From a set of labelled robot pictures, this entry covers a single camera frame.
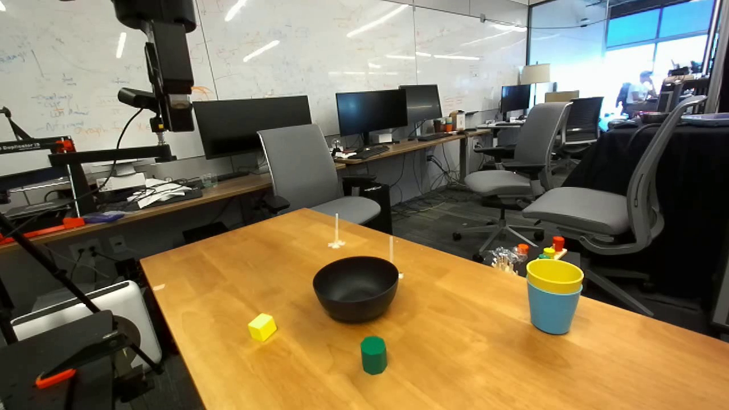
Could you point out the green octagonal block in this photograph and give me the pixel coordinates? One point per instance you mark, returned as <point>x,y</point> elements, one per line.
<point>375,355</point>

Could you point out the yellow cube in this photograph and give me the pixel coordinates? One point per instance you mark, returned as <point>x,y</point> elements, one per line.
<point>263,329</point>

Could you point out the black bowl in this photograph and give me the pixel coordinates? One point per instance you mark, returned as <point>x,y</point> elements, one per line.
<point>355,298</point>

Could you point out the black computer tower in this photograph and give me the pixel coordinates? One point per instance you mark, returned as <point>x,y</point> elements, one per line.
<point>377,200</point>

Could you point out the clear plastic stand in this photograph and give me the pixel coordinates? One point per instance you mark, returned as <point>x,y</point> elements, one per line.
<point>335,243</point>

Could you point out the grey office chair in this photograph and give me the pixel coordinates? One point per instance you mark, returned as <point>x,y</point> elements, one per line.
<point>578,208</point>
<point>293,167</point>
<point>492,183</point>

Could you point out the black computer monitor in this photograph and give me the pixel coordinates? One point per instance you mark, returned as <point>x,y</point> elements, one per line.
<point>422,103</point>
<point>370,111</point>
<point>515,95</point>
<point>583,116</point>
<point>251,125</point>

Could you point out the long wooden desk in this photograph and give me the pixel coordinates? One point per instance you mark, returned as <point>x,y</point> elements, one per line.
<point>229,189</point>

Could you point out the clear plastic bag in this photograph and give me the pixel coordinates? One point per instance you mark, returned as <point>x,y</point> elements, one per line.
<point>504,259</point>

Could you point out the small orange toy piece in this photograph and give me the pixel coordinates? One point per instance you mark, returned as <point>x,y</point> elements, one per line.
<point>523,248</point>

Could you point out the colourful peg toy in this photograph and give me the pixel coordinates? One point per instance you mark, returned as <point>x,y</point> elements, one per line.
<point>558,241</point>

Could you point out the yellow plastic cup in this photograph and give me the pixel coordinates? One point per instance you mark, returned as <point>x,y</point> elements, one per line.
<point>555,277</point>

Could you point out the white papers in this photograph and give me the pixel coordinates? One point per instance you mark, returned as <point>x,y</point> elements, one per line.
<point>155,195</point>

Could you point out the white shade lamp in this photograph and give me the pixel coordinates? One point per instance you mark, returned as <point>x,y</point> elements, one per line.
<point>533,74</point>

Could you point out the blue plastic cup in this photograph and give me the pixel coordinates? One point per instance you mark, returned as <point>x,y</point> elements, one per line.
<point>551,313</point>

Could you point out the black and red stand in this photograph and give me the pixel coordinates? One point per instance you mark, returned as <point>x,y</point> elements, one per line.
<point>114,152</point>

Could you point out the silver case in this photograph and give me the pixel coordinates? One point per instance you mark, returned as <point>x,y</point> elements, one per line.
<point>114,304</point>

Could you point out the red flat tool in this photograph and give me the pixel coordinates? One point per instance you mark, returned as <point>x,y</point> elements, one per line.
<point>70,223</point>

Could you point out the black cloth covered table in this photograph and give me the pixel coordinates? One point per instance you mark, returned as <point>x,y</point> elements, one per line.
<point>685,197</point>

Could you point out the black equipment block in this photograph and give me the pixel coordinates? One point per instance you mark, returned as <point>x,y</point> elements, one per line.
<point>76,341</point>

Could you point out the black tripod leg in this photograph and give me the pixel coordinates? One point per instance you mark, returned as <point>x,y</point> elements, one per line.
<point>46,263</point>

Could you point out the orange clamp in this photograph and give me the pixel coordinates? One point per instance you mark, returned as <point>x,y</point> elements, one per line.
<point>56,377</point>

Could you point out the black camera mount column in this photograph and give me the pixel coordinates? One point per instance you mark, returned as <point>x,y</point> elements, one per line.
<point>171,60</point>

